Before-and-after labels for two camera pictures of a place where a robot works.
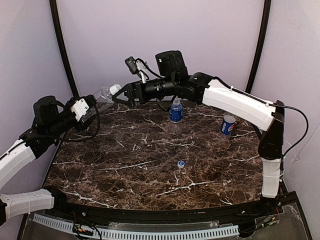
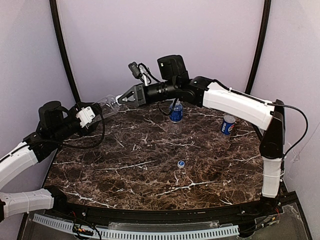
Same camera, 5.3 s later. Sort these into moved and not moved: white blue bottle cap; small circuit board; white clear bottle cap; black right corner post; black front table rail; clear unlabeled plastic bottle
Moved: white clear bottle cap; clear unlabeled plastic bottle
Not moved: small circuit board; black right corner post; white blue bottle cap; black front table rail
